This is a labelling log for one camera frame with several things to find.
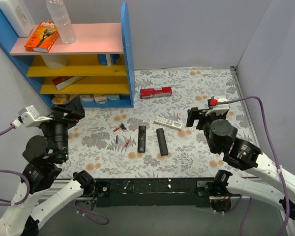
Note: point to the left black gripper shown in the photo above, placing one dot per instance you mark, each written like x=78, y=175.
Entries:
x=64, y=117

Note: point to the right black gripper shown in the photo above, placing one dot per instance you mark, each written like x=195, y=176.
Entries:
x=200, y=118

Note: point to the black remote with back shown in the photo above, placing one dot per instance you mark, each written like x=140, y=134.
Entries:
x=162, y=142

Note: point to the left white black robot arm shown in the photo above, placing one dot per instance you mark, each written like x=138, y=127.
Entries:
x=44, y=153

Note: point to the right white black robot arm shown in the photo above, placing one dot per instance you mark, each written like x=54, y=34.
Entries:
x=221, y=137

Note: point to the white air conditioner remote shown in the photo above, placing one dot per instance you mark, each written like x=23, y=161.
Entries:
x=168, y=123

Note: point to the black slim remote control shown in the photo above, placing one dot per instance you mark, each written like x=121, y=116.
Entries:
x=141, y=139

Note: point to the orange yellow small box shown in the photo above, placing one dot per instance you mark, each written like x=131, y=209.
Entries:
x=60, y=99

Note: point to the white red small box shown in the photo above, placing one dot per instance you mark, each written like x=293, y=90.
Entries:
x=100, y=98

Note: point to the red white flat box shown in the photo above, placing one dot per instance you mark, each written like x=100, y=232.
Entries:
x=62, y=82

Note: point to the red rectangular box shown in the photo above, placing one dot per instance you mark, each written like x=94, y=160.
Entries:
x=146, y=93

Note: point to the blue white small box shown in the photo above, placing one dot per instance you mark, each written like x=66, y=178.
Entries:
x=113, y=97

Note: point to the blue multicolour shelf unit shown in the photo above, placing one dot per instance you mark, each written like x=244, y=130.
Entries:
x=92, y=39

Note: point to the white cylinder container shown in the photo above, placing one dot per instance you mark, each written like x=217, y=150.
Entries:
x=55, y=61

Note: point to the floral patterned table mat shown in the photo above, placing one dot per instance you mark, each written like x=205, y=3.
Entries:
x=92, y=142

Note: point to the clear plastic water bottle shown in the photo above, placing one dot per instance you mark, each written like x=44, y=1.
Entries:
x=62, y=21

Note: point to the orange razor box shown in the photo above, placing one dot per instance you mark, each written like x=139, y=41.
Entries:
x=42, y=38

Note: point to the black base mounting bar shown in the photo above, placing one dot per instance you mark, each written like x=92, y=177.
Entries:
x=145, y=192

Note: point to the white plastic bottle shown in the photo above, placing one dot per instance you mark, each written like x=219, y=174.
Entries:
x=17, y=16

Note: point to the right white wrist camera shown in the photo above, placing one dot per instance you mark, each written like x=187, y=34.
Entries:
x=215, y=106

